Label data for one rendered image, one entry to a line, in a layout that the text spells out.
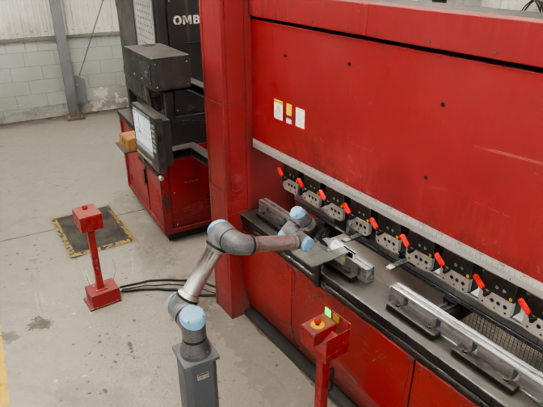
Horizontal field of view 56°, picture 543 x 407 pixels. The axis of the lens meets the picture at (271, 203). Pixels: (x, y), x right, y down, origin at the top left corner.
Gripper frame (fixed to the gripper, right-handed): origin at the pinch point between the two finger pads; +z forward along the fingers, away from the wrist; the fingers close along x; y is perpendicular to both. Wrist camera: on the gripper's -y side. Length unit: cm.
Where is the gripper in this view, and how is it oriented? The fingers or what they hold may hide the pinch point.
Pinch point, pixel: (326, 246)
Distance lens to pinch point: 292.2
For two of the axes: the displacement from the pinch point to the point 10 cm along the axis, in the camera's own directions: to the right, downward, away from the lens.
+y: 6.5, -7.6, 0.6
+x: -5.1, -3.8, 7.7
